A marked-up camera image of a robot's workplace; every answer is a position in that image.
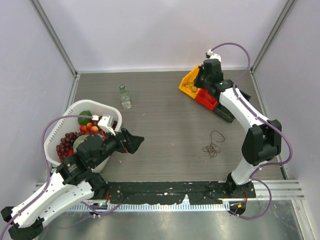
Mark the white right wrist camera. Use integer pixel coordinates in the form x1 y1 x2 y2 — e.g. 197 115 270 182
205 49 222 62

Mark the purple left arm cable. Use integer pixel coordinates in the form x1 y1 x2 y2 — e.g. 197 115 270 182
0 114 100 240

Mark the yellow plastic bin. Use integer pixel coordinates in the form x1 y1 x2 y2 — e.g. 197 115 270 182
178 66 200 99

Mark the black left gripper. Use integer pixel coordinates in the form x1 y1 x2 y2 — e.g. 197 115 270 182
92 125 145 167

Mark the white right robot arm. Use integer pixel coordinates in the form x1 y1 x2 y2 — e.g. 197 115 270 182
194 58 282 198

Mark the brown cable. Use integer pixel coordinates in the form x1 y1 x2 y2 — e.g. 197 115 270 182
183 77 198 94
201 129 226 158

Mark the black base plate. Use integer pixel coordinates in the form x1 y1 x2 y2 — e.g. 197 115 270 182
90 181 256 205

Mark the green melon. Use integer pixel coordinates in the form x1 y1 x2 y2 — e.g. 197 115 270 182
72 134 89 152

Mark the red plastic bin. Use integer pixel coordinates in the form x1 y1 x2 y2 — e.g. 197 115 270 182
195 89 218 111

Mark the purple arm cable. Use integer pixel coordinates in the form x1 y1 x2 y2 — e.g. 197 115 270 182
211 42 294 220
0 114 100 240

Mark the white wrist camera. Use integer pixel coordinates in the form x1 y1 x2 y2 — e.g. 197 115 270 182
92 115 116 136
205 49 222 62

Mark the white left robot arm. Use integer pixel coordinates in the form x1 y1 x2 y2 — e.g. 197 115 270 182
1 128 145 240

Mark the white fruit basket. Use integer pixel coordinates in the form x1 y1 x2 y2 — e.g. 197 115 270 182
43 99 122 166

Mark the clear glass bottle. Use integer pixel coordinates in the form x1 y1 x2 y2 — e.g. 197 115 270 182
119 84 132 109

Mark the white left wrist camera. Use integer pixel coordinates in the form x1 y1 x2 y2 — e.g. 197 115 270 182
92 115 116 136

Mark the purple grape bunch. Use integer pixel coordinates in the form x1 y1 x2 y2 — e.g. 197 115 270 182
56 132 83 163

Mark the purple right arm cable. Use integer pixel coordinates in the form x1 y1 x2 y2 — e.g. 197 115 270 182
211 42 294 220

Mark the black plastic bin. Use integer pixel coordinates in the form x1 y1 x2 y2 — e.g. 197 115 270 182
213 87 251 125

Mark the green lime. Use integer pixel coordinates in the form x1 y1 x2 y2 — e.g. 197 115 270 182
77 110 92 126

